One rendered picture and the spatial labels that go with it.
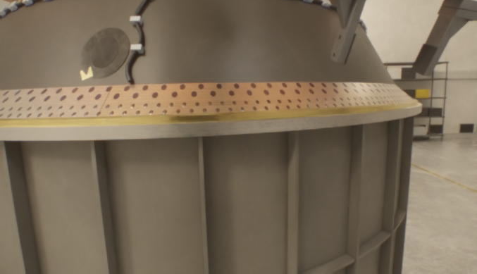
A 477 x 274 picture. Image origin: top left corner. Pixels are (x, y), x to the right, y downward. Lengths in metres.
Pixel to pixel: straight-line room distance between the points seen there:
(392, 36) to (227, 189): 7.04
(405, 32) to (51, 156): 7.45
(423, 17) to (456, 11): 7.45
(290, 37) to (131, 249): 0.60
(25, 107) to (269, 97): 0.49
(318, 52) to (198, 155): 0.41
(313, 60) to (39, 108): 0.61
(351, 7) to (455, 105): 7.96
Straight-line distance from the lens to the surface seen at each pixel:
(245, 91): 0.50
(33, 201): 0.67
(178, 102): 0.47
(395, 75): 6.71
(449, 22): 0.43
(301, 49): 0.65
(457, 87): 8.28
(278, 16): 0.69
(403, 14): 7.62
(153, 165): 0.50
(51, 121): 0.54
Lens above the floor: 1.21
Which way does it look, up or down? 7 degrees down
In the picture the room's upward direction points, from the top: 1 degrees counter-clockwise
